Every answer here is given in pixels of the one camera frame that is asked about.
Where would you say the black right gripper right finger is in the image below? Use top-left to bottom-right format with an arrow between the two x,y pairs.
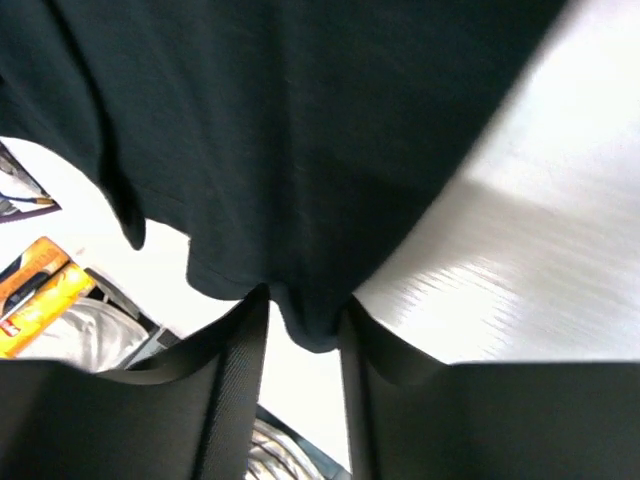
339,300 -> 639,479

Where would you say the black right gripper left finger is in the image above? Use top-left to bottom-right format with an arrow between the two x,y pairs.
1,286 -> 269,479

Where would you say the black t-shirt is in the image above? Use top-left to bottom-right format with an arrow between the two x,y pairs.
1,1 -> 563,353

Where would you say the orange yellow box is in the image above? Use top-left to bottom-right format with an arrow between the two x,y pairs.
1,237 -> 96,359

